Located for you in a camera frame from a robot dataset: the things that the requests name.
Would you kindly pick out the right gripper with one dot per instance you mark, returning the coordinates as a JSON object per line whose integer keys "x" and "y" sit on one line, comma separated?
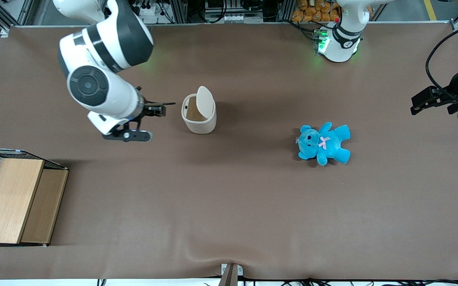
{"x": 148, "y": 109}

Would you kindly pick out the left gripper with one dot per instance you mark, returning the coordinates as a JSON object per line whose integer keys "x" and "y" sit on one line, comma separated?
{"x": 454, "y": 88}

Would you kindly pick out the white lidded trash can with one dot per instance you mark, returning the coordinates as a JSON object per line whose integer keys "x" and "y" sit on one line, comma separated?
{"x": 201, "y": 123}

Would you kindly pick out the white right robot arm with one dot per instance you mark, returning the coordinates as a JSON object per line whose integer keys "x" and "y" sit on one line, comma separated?
{"x": 101, "y": 59}

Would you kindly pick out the white power strip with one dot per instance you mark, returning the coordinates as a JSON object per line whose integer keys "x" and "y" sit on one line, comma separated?
{"x": 149, "y": 12}

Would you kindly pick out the brown table mat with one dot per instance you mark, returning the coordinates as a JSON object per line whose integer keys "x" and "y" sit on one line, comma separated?
{"x": 229, "y": 198}

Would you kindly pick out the blue teddy bear plush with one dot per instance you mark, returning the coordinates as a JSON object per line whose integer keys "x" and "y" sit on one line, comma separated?
{"x": 324, "y": 143}

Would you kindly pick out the dark wooden shelf board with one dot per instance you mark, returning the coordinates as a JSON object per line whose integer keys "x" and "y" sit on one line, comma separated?
{"x": 44, "y": 206}

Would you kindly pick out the orange plush toys pile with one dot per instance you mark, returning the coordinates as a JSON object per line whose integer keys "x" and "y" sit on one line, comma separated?
{"x": 316, "y": 10}

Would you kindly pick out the light wooden shelf board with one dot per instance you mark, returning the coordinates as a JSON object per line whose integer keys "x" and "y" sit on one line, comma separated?
{"x": 8, "y": 198}

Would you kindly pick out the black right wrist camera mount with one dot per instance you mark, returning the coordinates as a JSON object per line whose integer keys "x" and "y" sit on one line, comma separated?
{"x": 131, "y": 136}

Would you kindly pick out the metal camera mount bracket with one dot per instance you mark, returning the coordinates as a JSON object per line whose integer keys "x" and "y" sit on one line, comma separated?
{"x": 230, "y": 274}

